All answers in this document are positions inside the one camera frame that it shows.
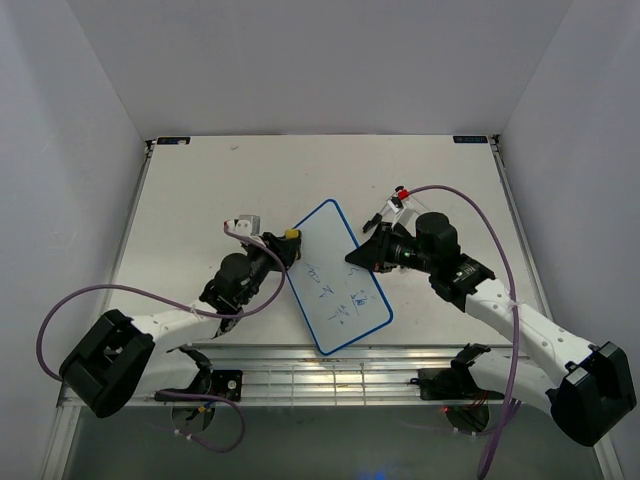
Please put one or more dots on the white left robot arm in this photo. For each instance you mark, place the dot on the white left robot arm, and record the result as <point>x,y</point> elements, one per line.
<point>123,356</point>

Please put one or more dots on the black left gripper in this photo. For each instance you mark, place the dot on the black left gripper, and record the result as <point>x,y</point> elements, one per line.
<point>286,249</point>

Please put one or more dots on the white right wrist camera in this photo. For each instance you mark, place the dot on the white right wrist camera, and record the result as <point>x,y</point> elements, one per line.
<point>401,206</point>

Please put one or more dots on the aluminium table frame rail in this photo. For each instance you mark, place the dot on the aluminium table frame rail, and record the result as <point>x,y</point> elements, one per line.
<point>353,376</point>

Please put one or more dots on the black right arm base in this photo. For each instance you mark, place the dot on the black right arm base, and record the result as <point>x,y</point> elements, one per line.
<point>445,384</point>

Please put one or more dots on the blue framed whiteboard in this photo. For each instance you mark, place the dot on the blue framed whiteboard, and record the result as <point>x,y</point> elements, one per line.
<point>340,303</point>

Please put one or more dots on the blue corner label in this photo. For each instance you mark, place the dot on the blue corner label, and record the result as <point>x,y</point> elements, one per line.
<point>470,139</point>
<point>178,141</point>

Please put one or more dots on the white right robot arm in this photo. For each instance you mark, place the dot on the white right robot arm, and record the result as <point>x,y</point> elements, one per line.
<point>585,388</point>

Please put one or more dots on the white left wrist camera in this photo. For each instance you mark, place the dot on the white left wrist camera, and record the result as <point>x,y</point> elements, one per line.
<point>244,226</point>

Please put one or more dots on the blue right corner label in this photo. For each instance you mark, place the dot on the blue right corner label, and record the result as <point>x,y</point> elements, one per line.
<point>470,139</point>

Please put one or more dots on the blue left corner label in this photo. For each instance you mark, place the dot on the blue left corner label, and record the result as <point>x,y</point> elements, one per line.
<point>178,141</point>

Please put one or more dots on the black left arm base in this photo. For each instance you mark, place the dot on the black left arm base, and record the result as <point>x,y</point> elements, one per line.
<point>225,384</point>

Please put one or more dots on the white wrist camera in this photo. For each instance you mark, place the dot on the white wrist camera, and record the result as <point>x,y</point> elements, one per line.
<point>401,206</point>
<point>244,226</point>

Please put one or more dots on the wire whiteboard stand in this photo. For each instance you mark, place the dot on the wire whiteboard stand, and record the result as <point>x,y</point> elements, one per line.
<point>385,212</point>

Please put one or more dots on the yellow whiteboard eraser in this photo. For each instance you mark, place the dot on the yellow whiteboard eraser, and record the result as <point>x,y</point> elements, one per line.
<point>292,234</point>

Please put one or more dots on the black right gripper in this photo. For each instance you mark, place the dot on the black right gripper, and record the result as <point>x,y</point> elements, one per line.
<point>373,255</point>

